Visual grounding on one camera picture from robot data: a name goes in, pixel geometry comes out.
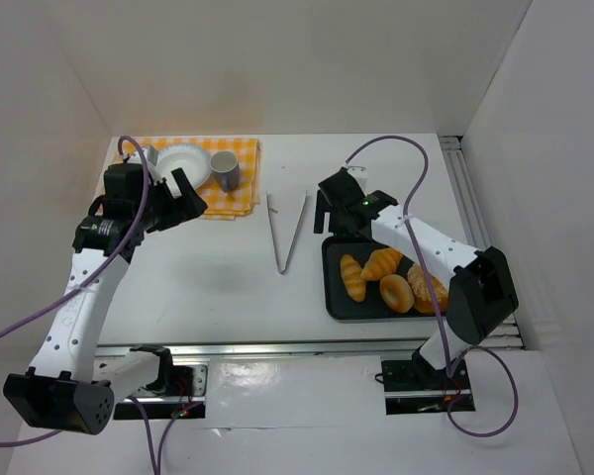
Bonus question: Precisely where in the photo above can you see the aluminium rail frame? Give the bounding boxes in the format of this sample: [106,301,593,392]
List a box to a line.
[93,134,526,357]

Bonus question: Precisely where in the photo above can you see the yellow checkered cloth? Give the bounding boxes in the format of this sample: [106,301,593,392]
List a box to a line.
[138,137,261,220]

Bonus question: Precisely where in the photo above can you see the ring donut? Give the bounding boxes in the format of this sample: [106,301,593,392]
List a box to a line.
[379,274,415,314]

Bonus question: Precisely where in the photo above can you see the purple mug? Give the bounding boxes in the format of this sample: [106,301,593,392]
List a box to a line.
[210,150,241,193]

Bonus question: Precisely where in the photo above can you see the metal tongs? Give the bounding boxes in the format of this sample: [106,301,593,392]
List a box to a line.
[265,188,309,276]

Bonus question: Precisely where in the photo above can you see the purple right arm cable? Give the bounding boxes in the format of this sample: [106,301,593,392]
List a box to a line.
[345,135,520,438]

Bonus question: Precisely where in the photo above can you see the orange croissant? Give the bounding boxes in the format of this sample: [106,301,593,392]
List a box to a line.
[360,247,404,282]

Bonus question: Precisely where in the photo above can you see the white paper plate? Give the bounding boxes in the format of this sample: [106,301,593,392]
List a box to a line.
[155,143,211,196]

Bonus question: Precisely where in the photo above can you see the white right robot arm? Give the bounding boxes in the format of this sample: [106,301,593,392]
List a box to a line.
[314,168,519,391]

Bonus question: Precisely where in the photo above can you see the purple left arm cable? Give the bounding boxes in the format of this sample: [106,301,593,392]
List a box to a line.
[0,135,189,475]

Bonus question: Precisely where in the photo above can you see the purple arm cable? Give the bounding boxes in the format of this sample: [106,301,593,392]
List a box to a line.
[0,135,189,475]
[345,135,520,438]

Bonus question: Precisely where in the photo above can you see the sugared orange muffin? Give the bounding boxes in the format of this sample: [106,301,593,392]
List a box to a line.
[406,263,448,315]

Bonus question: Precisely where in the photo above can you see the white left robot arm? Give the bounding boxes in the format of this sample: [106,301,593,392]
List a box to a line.
[3,163,207,434]

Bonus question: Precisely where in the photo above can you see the striped bread roll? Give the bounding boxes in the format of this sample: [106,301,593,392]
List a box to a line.
[340,254,366,303]

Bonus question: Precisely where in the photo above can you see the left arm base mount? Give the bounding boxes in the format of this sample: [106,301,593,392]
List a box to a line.
[133,361,209,421]

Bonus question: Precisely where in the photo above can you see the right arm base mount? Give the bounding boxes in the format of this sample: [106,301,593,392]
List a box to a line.
[374,360,475,416]

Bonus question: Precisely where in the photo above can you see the black plastic tray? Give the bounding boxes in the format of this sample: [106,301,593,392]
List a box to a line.
[322,236,431,323]

